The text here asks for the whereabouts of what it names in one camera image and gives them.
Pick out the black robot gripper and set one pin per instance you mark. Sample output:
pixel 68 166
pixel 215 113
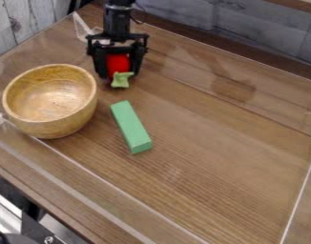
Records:
pixel 116 17

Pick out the red plush fruit green leaf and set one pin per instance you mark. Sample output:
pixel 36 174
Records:
pixel 117 70

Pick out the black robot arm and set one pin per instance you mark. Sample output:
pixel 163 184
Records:
pixel 116 48

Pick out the wooden bowl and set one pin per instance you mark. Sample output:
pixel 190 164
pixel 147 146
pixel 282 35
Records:
pixel 51 100

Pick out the green rectangular block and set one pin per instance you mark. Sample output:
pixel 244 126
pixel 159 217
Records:
pixel 136 136

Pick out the black metal table frame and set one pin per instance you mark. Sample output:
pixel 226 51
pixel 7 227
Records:
pixel 21 218

